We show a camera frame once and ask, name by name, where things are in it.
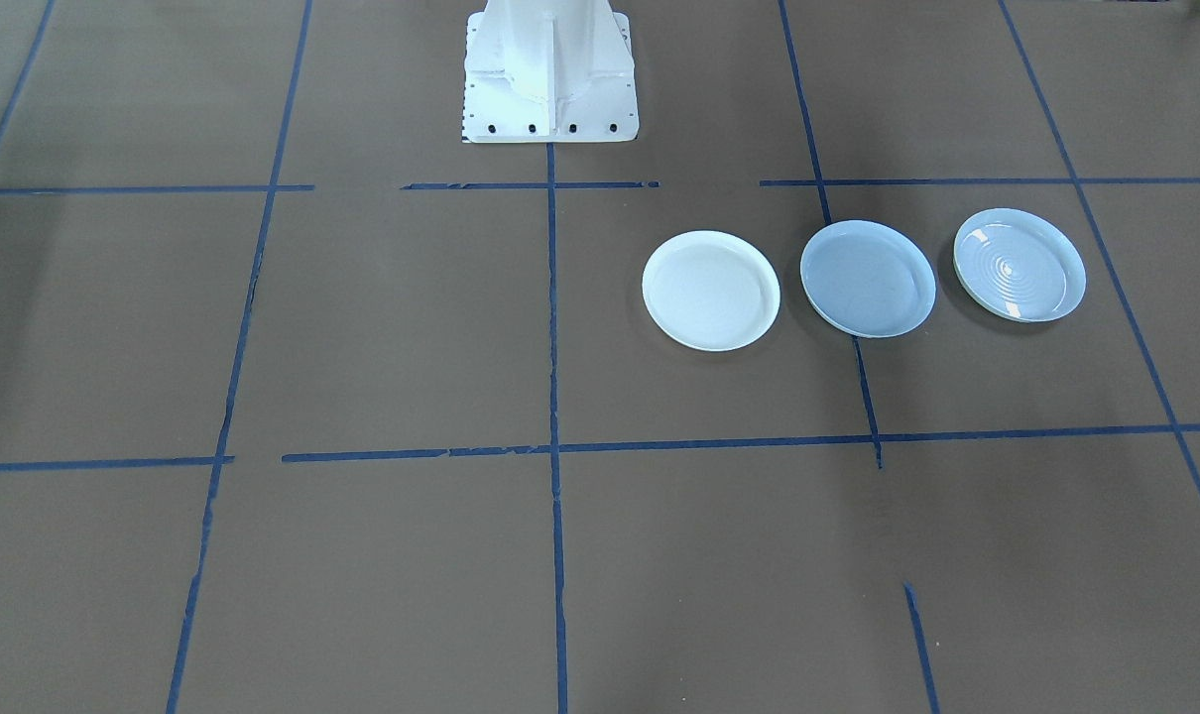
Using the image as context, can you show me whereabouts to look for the plain white plate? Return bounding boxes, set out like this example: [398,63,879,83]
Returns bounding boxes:
[642,230,781,352]

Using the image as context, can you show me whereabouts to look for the ribbed light blue plate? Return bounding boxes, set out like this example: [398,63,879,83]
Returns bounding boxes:
[953,207,1088,324]

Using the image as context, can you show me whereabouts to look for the plain light blue plate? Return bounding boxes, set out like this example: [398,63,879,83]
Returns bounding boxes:
[799,219,938,339]

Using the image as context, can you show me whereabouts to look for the white mounting pedestal with plate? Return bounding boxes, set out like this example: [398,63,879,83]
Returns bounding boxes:
[461,0,641,145]

